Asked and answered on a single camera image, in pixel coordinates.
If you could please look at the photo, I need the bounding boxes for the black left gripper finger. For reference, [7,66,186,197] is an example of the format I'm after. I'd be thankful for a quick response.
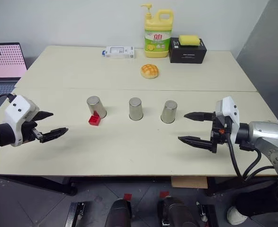
[39,127,69,144]
[35,110,54,122]

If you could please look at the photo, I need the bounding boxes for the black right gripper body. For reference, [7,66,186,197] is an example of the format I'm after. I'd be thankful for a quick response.
[209,112,234,154]

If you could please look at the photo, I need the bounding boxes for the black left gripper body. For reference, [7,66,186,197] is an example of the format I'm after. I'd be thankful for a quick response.
[22,120,44,144]

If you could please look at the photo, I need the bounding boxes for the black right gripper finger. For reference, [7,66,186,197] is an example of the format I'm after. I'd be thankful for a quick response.
[184,112,215,122]
[178,135,213,152]

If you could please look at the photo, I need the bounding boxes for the upturned steel cup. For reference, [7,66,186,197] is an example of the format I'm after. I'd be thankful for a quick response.
[128,97,144,121]
[86,96,108,119]
[160,100,178,124]

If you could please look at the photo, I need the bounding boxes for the brown cardboard piece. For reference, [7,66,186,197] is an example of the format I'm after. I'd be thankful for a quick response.
[171,176,208,189]

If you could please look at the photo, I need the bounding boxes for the small red block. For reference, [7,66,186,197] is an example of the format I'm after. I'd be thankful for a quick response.
[88,110,102,127]

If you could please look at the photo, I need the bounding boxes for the black cardboard box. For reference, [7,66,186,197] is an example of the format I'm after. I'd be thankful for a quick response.
[169,36,208,64]

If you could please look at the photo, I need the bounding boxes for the grey open laptop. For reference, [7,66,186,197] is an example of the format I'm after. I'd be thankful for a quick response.
[0,42,28,96]

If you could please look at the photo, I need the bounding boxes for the golden pineapple bun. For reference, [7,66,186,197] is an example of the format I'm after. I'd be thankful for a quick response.
[140,64,160,79]

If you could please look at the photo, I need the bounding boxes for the dark rounded shape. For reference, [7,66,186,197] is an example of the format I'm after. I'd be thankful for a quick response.
[157,196,199,227]
[105,198,133,227]

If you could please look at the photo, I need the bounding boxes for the yellow sponge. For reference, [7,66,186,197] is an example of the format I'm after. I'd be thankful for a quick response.
[178,35,200,47]

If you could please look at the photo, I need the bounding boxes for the white shoe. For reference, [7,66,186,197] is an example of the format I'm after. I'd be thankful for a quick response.
[226,205,249,226]

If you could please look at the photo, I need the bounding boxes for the grey partition panel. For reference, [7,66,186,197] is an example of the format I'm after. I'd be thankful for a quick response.
[235,0,278,119]

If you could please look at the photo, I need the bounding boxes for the yellow detergent pump bottle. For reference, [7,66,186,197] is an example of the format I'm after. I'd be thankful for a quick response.
[140,2,175,59]

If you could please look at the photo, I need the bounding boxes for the white flat packaging box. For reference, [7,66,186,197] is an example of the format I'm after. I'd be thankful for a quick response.
[105,45,136,60]

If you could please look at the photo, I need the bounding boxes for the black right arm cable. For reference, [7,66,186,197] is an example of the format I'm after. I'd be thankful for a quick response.
[225,132,278,182]

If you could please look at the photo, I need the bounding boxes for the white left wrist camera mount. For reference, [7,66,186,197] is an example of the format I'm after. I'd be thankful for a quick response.
[4,94,40,148]

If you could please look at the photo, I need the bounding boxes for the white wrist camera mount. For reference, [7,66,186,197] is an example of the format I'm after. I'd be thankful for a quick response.
[215,96,240,145]
[4,94,40,148]

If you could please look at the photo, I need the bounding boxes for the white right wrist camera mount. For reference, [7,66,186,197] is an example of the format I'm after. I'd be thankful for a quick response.
[215,96,240,145]

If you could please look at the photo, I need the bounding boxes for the black table leg frame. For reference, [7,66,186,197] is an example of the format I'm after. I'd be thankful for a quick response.
[205,176,278,197]

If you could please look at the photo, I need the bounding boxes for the metal stand bracket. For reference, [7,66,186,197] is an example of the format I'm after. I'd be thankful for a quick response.
[195,200,219,227]
[64,201,94,227]

